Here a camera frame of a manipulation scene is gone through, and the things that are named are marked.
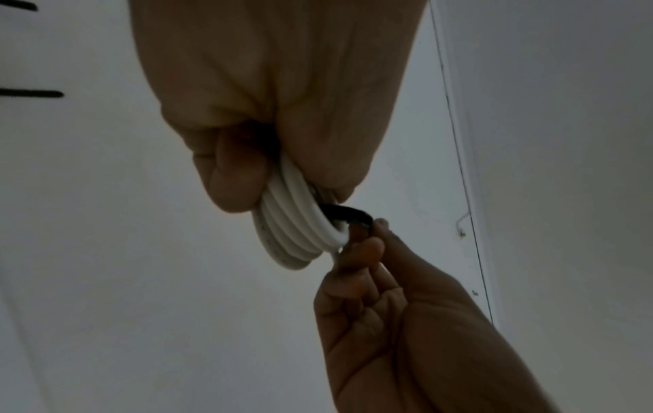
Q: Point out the person's left hand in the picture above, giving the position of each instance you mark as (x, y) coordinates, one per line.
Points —
(280, 60)

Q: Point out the person's right hand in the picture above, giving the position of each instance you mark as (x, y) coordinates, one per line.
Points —
(433, 343)

